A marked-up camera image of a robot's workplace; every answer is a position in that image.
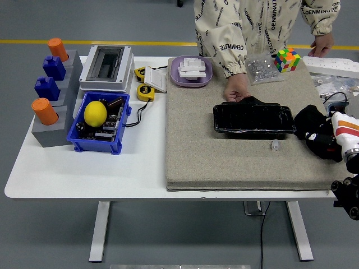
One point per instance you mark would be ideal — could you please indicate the person's left forearm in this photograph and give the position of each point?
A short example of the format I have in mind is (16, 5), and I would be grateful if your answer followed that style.
(319, 16)

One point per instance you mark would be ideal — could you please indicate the white table leg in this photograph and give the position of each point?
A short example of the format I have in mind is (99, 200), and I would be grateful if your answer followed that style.
(300, 232)
(99, 232)

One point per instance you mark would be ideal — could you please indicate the person's right hand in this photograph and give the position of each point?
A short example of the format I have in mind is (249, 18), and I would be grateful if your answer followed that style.
(235, 87)

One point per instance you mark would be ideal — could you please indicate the small white connector plug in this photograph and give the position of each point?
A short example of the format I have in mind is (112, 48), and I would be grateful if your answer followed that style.
(274, 145)

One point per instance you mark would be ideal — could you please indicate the purple tray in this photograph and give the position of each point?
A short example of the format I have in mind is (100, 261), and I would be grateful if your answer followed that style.
(175, 75)

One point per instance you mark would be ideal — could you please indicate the blue block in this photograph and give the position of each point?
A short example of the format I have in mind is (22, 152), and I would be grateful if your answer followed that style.
(53, 68)
(46, 89)

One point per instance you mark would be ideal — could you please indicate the black control box under table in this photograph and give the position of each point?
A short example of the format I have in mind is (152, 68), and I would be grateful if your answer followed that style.
(336, 204)

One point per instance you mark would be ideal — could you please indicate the white wall switch plate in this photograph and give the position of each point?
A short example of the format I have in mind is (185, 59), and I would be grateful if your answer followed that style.
(155, 81)

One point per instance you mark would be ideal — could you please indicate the pale tray of circuit boards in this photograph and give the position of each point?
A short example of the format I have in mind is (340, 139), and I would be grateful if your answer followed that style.
(338, 106)

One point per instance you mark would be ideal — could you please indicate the grey stepped block holder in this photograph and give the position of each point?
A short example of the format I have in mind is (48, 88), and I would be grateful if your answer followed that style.
(50, 137)

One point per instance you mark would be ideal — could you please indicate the person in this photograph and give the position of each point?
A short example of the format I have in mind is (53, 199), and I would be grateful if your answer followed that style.
(252, 25)

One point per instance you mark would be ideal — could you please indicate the black chair wheel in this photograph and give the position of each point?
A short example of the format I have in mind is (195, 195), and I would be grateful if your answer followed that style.
(180, 2)

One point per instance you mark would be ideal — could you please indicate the black glossy display panel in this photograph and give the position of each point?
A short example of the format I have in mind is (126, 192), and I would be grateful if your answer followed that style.
(252, 117)

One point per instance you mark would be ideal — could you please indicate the colourful puzzle cube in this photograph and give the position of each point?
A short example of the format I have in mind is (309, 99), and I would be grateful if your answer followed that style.
(286, 60)

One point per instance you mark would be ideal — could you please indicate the clear bag of metal nuts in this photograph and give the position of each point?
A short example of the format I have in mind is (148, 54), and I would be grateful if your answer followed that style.
(261, 70)

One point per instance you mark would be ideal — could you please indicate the clear bags of small parts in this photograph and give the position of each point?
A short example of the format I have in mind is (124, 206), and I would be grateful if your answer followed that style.
(328, 84)

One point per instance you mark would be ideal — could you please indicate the yellow lemon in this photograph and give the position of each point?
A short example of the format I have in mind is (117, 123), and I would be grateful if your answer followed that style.
(95, 113)

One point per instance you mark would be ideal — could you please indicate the white power strip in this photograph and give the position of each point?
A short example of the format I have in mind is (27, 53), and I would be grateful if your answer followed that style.
(322, 64)

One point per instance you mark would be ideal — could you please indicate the yellow tape measure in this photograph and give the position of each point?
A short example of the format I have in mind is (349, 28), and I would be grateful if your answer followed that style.
(144, 92)
(138, 73)

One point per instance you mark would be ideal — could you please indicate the person's left hand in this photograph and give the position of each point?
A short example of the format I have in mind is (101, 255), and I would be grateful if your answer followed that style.
(324, 45)

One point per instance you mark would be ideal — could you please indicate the white enclosure with grey window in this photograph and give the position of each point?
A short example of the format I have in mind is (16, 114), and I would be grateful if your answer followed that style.
(126, 73)

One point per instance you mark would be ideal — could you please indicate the stack of white switch parts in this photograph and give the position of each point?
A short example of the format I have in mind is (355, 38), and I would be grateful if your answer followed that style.
(192, 68)

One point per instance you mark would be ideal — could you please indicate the person's right forearm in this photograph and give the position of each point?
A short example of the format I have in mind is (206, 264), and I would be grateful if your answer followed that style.
(227, 56)

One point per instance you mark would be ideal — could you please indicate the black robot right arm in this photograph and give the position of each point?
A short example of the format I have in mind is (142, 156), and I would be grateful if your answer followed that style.
(347, 193)

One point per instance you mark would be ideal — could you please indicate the dark circuit board with capacitors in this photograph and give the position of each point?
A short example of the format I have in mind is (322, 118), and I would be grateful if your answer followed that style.
(109, 126)

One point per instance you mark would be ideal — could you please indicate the grey-brown mat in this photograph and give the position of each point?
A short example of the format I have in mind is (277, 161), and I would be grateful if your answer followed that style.
(210, 157)

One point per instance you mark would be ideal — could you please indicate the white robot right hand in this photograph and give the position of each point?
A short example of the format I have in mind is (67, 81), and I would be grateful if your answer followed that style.
(346, 131)

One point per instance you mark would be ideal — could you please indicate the metal bracket under table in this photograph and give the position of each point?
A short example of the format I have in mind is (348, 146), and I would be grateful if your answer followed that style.
(251, 208)

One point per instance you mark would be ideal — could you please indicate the black rag with red tag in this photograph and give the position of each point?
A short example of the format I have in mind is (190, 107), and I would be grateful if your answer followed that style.
(308, 117)

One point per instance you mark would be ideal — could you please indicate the blue plastic bin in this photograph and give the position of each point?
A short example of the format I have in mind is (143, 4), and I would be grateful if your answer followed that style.
(95, 144)

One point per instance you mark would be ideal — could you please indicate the orange cylinder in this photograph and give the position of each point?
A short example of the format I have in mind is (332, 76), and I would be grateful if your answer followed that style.
(43, 110)
(57, 49)

